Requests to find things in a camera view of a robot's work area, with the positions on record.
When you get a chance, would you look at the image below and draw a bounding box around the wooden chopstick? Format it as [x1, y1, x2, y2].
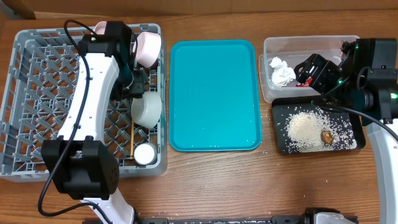
[130, 111, 135, 159]

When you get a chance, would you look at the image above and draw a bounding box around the red snack wrapper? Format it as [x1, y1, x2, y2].
[296, 77, 313, 87]

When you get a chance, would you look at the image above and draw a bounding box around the grey bowl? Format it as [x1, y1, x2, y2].
[131, 91, 162, 129]

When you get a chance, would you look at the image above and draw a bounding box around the white tissue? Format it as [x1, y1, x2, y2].
[269, 57, 296, 87]

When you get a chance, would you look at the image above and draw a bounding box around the white shallow bowl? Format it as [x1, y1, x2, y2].
[132, 32, 162, 68]

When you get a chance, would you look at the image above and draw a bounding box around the white rice pile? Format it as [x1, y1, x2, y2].
[276, 105, 358, 154]

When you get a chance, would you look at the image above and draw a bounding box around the brown food lump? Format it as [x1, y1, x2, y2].
[321, 130, 334, 145]

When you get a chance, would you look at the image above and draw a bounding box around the small white cup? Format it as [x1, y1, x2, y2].
[133, 143, 157, 166]

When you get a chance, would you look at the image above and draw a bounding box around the large white plate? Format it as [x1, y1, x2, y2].
[93, 21, 107, 35]

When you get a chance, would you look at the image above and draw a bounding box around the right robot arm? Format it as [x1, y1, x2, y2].
[294, 38, 397, 223]

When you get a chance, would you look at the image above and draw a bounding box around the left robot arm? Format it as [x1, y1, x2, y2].
[41, 21, 162, 223]

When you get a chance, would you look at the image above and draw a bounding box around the clear plastic bin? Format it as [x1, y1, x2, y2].
[259, 35, 359, 103]

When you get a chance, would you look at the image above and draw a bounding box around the black tray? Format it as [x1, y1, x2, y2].
[271, 93, 366, 156]

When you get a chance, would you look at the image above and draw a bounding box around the teal plastic tray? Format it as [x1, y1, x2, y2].
[169, 39, 262, 152]

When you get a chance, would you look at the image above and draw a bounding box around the grey plastic dish rack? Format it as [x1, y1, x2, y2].
[1, 27, 167, 182]

